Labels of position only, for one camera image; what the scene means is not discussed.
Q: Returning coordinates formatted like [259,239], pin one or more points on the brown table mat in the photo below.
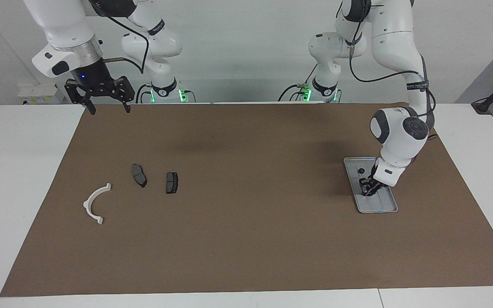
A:
[246,256]

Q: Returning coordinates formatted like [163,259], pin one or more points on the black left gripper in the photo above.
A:
[375,175]

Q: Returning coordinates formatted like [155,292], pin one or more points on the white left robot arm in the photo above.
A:
[392,38]

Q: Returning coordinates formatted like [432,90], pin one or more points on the long dark brake pad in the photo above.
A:
[139,175]

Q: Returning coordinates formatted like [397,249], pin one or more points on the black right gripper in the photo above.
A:
[96,83]

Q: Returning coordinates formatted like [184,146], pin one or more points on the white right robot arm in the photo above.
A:
[58,25]

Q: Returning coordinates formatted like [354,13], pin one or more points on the short dark brake pad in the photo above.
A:
[172,183]

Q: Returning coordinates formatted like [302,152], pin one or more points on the silver metal tray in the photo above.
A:
[382,205]

